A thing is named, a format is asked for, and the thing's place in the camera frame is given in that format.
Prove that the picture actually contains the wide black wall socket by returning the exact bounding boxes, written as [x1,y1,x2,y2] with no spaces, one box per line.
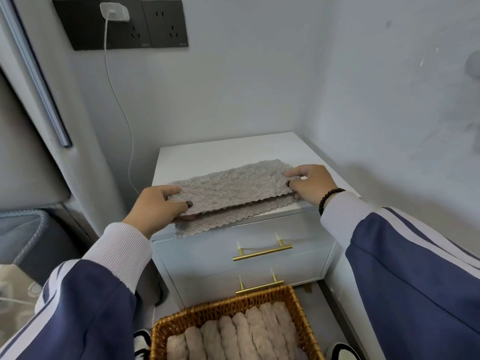
[51,0,153,52]

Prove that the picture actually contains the person's left hand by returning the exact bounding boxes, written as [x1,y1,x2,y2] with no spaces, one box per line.
[121,184,194,240]

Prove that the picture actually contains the white charging cable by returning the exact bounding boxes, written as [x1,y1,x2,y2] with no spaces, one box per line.
[0,16,140,306]

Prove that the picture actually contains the grey padded headboard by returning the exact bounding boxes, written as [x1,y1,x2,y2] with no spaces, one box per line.
[0,70,72,213]

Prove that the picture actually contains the person's shoe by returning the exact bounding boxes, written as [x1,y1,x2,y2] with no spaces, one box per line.
[133,328,152,360]
[325,342,361,360]

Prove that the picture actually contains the white charger plug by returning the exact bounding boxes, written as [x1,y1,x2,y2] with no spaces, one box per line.
[99,2,131,23]

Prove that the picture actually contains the person's right hand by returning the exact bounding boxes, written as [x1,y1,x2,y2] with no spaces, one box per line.
[283,163,338,207]

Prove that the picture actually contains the orange wicker basket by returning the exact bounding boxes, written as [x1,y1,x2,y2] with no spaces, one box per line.
[149,284,325,360]

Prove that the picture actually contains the person's left forearm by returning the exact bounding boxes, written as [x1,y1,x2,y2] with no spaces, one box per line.
[0,222,153,360]

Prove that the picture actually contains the person's left shoe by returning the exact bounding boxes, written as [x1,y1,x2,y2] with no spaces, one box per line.
[133,328,152,360]

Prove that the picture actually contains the short gold drawer handle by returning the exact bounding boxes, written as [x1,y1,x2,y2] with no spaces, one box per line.
[235,269,285,296]

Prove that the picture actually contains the long gold drawer handle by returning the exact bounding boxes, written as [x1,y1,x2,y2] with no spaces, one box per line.
[232,232,293,262]

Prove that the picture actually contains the silver headboard trim strip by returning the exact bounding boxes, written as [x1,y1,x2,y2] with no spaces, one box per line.
[0,0,73,149]

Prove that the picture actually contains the narrow black wall socket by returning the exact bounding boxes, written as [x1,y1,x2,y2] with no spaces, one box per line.
[141,0,190,49]

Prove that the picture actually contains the patterned beige bedspread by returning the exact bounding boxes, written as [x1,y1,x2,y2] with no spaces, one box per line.
[0,264,44,342]

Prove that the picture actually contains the person's right forearm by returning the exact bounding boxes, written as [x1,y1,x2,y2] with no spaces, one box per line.
[319,190,480,360]

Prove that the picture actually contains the black bead bracelet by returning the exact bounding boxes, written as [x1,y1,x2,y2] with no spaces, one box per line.
[318,187,347,217]

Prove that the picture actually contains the single grey towel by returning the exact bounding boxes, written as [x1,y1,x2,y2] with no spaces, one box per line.
[167,159,305,239]

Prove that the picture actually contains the person's right shoe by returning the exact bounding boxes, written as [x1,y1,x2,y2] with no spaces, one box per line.
[325,342,361,360]

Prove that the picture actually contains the white nightstand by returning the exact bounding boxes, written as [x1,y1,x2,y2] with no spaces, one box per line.
[149,131,361,310]

